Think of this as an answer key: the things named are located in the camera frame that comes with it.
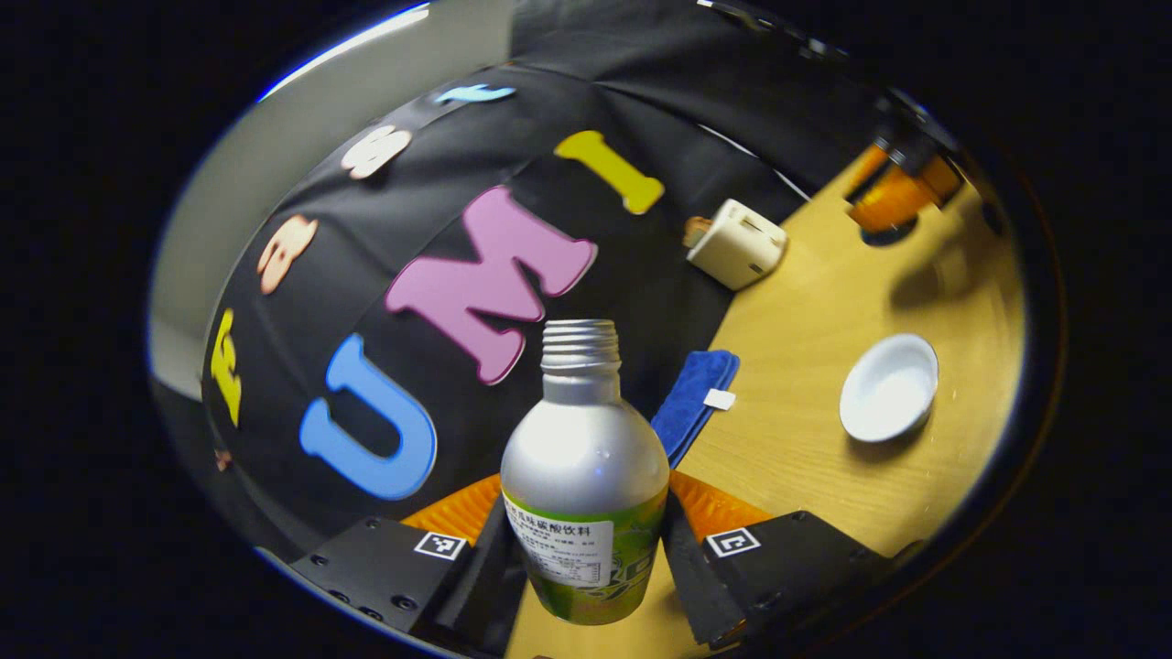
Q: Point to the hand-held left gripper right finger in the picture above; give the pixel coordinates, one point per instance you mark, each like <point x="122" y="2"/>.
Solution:
<point x="687" y="577"/>

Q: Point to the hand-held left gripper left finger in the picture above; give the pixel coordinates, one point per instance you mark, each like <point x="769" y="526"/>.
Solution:
<point x="481" y="586"/>

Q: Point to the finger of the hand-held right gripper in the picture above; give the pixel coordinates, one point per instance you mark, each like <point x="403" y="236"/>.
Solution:
<point x="902" y="197"/>
<point x="870" y="165"/>

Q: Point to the silver green water bottle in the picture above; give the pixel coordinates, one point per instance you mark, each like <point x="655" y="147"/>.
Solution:
<point x="586" y="458"/>

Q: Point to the teal teacup white inside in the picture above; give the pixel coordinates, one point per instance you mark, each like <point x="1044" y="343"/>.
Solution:
<point x="888" y="389"/>

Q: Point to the white toaster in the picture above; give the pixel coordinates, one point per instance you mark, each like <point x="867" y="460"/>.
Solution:
<point x="737" y="247"/>

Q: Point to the folded blue towel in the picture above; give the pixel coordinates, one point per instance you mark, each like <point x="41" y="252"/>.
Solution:
<point x="696" y="394"/>

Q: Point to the toast slice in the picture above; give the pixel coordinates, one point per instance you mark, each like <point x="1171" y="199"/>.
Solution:
<point x="697" y="232"/>

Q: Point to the red cloth clip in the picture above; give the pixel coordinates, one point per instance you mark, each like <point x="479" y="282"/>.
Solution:
<point x="222" y="459"/>

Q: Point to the black backdrop cloth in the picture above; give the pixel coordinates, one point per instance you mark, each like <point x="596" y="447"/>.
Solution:
<point x="568" y="101"/>

